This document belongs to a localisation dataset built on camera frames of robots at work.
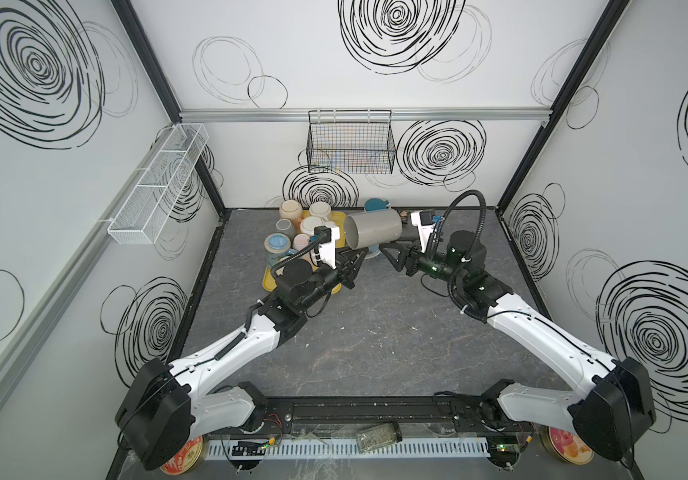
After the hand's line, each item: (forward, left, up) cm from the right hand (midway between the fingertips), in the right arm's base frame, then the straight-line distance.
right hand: (383, 243), depth 70 cm
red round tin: (-40, +44, -27) cm, 65 cm away
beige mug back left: (+33, +31, -22) cm, 50 cm away
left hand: (-3, +3, +1) cm, 5 cm away
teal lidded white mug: (+39, -1, -25) cm, 46 cm away
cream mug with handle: (+27, +24, -23) cm, 43 cm away
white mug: (-2, +2, -1) cm, 3 cm away
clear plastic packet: (-36, +1, -27) cm, 45 cm away
